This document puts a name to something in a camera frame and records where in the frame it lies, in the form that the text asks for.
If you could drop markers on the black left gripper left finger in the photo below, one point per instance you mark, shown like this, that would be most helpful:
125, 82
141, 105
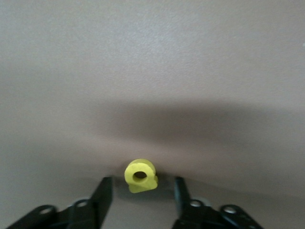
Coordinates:
95, 212

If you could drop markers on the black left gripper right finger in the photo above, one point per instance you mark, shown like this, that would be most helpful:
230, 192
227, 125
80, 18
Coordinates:
188, 214

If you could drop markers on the brown table cover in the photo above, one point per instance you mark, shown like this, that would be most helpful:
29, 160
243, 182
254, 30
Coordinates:
143, 71

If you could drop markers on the yellow foam letter d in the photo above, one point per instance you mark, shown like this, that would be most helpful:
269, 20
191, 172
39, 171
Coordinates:
143, 186

